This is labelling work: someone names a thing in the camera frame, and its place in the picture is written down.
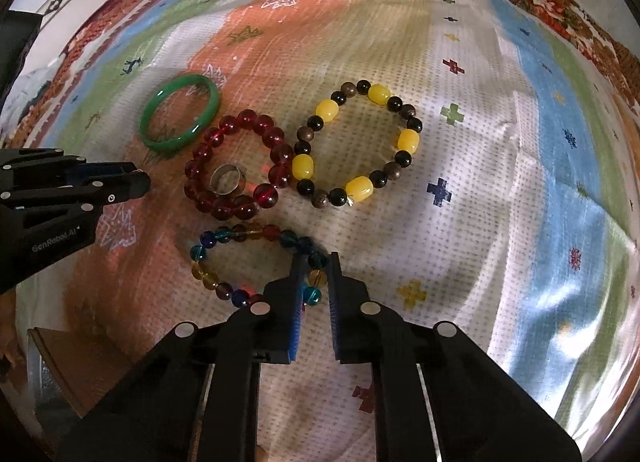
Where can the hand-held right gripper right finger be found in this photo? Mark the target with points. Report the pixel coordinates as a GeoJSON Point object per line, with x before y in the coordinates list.
{"type": "Point", "coordinates": [336, 314]}

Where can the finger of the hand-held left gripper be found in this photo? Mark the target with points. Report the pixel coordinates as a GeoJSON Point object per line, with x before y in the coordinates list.
{"type": "Point", "coordinates": [55, 162]}
{"type": "Point", "coordinates": [120, 188]}

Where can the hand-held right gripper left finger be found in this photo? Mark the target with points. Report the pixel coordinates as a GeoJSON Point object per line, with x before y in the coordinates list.
{"type": "Point", "coordinates": [297, 314]}

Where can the green jade bangle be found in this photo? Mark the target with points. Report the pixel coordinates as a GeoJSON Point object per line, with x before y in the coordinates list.
{"type": "Point", "coordinates": [214, 102]}

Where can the silver embossed tin box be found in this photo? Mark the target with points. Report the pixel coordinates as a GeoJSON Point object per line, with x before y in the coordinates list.
{"type": "Point", "coordinates": [80, 367]}

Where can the striped patterned mat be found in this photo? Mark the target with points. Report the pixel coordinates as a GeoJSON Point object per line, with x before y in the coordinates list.
{"type": "Point", "coordinates": [450, 267]}

